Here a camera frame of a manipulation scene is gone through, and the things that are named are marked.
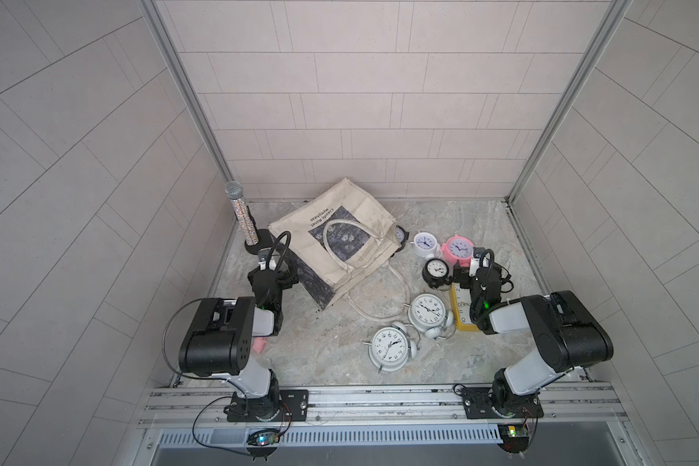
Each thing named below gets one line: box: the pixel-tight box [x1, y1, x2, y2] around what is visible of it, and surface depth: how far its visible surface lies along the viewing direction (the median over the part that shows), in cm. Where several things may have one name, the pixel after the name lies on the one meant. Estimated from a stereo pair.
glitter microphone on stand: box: [225, 180, 274, 256], surface depth 86 cm
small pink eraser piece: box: [252, 336, 267, 354], surface depth 80 cm
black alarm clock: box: [421, 258, 453, 290], surface depth 93 cm
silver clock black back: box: [362, 321, 418, 374], surface depth 79 cm
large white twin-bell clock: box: [403, 293, 455, 340], surface depth 84 cm
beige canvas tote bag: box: [267, 177, 410, 322], surface depth 96 cm
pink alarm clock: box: [440, 233, 474, 268], surface depth 102 cm
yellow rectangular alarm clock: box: [449, 282, 480, 333], surface depth 88 cm
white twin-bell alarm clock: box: [409, 231, 443, 261], surface depth 101 cm
